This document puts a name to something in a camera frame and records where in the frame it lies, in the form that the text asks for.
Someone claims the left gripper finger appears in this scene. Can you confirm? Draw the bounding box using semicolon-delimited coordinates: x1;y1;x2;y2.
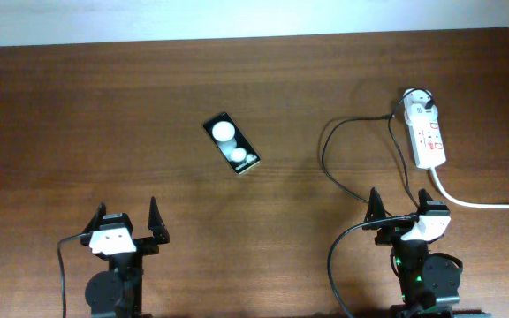
148;196;170;244
83;203;106;233

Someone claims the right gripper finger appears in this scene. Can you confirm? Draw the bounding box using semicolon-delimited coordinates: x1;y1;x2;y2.
418;189;432;212
363;187;390;230

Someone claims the white power strip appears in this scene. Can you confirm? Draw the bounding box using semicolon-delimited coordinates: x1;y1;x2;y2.
402;87;447;170

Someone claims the black charging cable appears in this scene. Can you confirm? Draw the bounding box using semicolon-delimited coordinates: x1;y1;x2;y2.
320;87;436;217

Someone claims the black smartphone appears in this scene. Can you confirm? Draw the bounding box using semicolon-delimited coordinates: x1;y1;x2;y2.
202;112;261;175

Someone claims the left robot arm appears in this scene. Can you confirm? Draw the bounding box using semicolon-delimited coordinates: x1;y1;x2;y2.
80;198;170;318

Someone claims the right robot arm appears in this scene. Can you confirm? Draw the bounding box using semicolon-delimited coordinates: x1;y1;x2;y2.
364;188;463;317

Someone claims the white usb charger plug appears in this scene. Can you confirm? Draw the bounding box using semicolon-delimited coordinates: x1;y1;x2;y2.
404;88;438;126

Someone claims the white power strip cord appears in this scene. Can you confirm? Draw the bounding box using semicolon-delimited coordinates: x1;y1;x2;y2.
429;166;509;212

